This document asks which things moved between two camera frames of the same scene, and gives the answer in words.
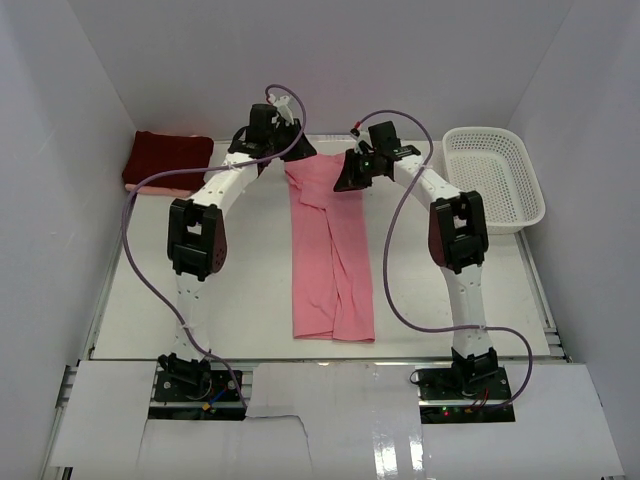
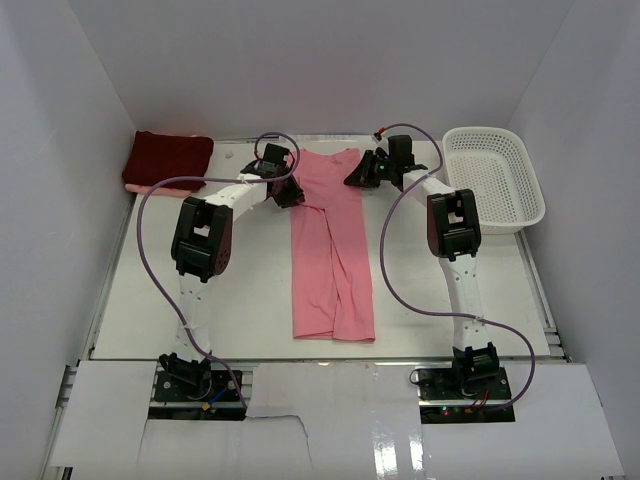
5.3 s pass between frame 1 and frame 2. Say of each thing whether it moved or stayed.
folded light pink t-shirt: stayed
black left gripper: moved
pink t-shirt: stayed
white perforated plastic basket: stayed
